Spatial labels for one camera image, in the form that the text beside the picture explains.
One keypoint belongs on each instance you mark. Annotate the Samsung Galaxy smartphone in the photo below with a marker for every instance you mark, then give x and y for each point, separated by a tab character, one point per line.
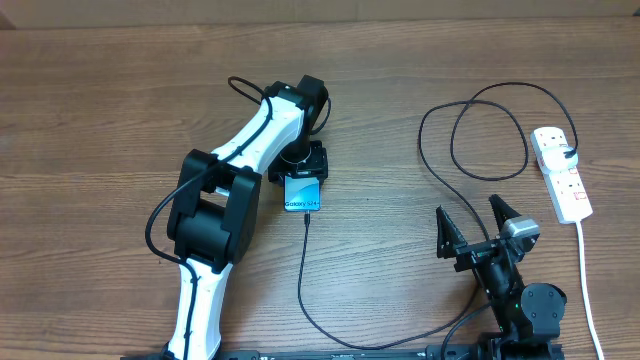
302	194

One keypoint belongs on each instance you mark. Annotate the white power strip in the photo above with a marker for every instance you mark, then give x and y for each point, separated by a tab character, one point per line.
566	189

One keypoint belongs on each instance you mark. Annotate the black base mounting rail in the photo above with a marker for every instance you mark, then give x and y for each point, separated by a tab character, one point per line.
345	354

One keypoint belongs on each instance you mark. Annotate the white USB charger plug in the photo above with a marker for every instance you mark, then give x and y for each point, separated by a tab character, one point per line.
557	158

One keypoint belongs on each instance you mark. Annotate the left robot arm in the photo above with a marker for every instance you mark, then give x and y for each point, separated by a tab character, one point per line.
214	207

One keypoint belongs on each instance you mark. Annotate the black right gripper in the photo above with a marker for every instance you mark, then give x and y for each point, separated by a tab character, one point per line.
450	244

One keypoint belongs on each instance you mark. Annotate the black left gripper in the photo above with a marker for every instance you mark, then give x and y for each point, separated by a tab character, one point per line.
318	165

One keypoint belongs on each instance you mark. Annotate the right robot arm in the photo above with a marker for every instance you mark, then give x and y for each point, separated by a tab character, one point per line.
528	315

